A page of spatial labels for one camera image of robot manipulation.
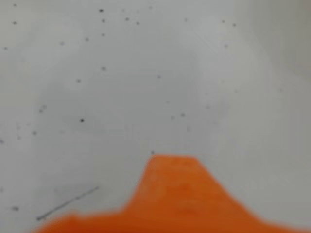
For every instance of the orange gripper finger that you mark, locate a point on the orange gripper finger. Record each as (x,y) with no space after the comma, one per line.
(179,199)
(77,224)

